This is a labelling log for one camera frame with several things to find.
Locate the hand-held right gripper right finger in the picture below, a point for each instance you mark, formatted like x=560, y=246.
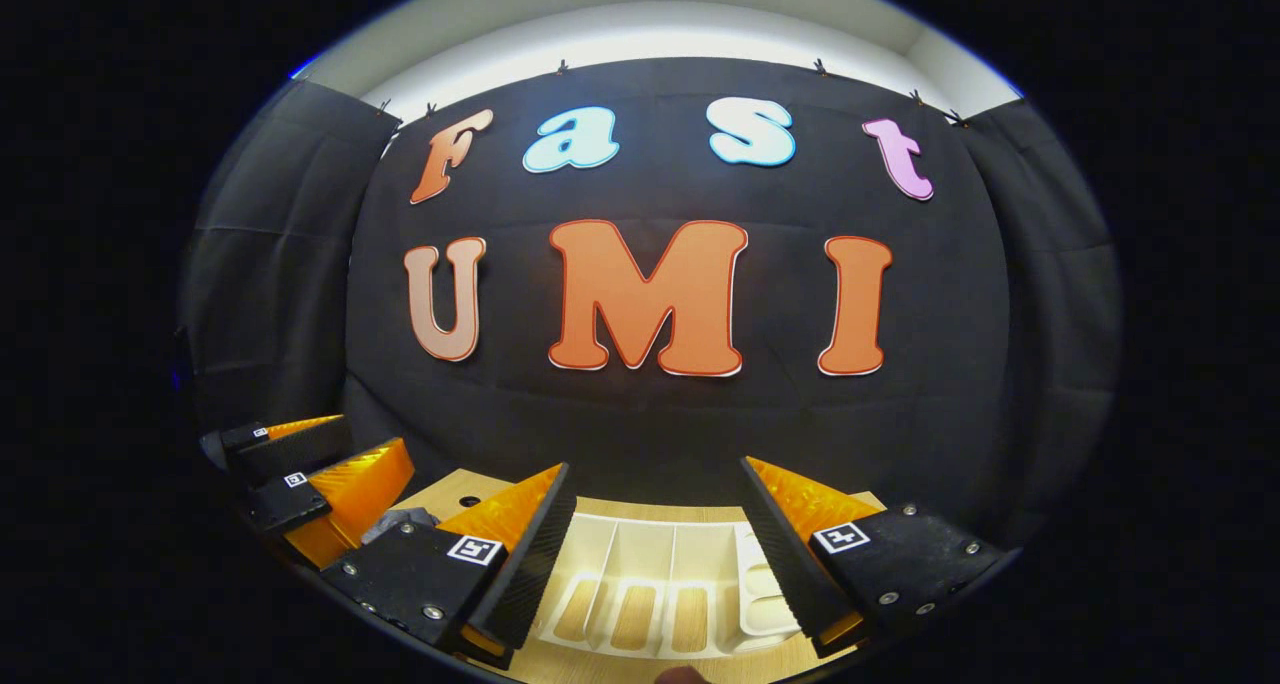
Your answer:
x=780, y=554

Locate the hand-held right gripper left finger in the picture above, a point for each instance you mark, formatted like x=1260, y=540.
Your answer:
x=530, y=564

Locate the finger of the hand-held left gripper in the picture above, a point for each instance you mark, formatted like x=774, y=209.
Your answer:
x=285, y=504
x=300, y=449

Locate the grey schoolbag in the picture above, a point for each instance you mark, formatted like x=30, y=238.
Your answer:
x=400, y=526

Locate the white plastic bookshelf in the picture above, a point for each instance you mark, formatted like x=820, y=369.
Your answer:
x=650, y=554

